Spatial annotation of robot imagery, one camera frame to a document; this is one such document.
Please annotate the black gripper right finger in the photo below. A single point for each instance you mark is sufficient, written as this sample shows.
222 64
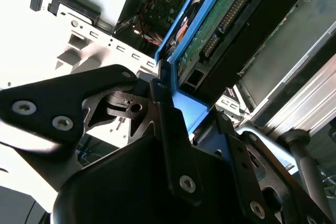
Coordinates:
244 161

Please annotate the hard disk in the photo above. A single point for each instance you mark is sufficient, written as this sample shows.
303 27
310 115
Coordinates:
210 37

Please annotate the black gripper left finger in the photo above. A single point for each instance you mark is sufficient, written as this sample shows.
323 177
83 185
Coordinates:
52 98

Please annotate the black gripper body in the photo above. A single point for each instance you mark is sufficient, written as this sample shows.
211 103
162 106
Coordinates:
118 187

